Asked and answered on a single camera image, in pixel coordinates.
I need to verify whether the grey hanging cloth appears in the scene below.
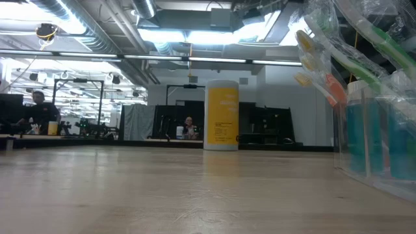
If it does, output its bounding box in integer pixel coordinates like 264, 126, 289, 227
122, 103, 156, 142

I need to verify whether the yellow white wipes canister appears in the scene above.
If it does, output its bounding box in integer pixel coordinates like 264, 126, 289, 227
203, 79, 241, 151

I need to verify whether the black ceiling cable reel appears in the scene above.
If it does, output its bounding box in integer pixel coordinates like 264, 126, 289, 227
35, 23, 59, 42

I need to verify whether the teal mouthwash bottle white cap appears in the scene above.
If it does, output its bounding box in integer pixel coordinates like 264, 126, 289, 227
346, 80, 384, 173
388, 70, 416, 180

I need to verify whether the black background cabinet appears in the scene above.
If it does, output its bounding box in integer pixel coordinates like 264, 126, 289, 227
240, 102, 295, 146

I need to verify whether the long ceiling light strip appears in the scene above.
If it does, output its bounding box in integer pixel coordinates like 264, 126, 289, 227
0, 49, 303, 68

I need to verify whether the person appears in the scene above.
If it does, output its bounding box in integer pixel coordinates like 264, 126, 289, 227
183, 116, 200, 140
14, 90, 62, 136

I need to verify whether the black background rig frame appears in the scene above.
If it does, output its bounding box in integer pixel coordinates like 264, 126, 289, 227
53, 79, 105, 126
166, 84, 206, 105

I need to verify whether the clear acrylic box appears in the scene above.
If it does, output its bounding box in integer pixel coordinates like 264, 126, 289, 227
333, 81, 416, 204

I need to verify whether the black background monitor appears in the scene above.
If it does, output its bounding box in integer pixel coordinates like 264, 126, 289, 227
0, 94, 25, 134

